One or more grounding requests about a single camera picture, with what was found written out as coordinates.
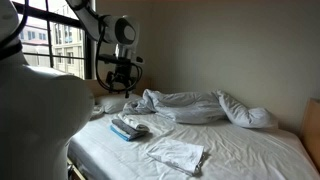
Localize small crumpled white cloth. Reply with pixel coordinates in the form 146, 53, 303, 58
89, 104, 106, 121

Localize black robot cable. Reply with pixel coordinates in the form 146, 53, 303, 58
94, 23, 144, 94

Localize white pillow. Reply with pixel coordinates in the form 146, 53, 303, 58
94, 93, 143, 115

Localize folded blue white towel stack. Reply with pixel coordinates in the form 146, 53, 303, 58
111, 118, 149, 139

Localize mattress with white fitted sheet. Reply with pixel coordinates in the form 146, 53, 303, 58
67, 111, 320, 180

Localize building outside window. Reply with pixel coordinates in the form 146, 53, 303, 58
18, 0, 86, 79

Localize black strap on arm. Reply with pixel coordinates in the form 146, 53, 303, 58
0, 40, 24, 62

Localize wooden bed side rail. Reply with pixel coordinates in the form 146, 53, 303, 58
66, 158, 88, 180

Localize black window frame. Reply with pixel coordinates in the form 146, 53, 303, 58
11, 0, 97, 80

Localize white sheet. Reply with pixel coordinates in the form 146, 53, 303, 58
146, 137, 205, 177

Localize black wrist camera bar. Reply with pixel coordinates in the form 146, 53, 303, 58
98, 54, 145, 66

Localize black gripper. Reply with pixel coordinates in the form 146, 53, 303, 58
105, 63, 138, 100

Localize crumpled white duvet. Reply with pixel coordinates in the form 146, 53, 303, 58
122, 88, 279, 129

